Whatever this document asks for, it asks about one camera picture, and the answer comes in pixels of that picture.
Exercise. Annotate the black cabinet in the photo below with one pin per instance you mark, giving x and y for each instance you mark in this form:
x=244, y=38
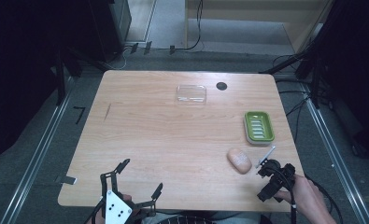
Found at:
x=110, y=25

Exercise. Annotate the grey tape tab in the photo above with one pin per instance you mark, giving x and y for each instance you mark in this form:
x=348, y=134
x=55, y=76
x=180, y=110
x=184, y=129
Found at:
x=68, y=179

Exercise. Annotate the person's right hand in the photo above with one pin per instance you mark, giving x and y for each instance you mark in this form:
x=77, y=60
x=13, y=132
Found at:
x=303, y=194

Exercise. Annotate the green soap dish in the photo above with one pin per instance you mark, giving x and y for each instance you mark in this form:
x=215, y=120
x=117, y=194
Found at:
x=259, y=128

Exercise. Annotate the metal floor rail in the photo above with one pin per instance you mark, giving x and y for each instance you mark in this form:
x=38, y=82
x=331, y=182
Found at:
x=35, y=161
x=334, y=155

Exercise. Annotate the black stand frame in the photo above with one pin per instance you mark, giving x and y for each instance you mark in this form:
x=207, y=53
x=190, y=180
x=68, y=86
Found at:
x=60, y=71
x=309, y=59

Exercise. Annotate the clear plastic container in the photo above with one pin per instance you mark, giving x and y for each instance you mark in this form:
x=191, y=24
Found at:
x=191, y=94

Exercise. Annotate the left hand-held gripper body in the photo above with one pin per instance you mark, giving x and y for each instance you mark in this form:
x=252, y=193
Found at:
x=116, y=209

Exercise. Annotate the black table grommet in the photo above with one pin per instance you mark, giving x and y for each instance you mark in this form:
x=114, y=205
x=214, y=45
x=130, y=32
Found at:
x=221, y=86

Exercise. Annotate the person's left hand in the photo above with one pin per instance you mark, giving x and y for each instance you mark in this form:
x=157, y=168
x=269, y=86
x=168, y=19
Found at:
x=128, y=198

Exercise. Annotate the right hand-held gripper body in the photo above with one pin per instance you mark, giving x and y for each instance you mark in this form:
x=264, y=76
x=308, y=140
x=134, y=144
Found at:
x=278, y=182

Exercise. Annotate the peach soap bar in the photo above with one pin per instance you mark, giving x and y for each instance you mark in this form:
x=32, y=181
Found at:
x=239, y=161

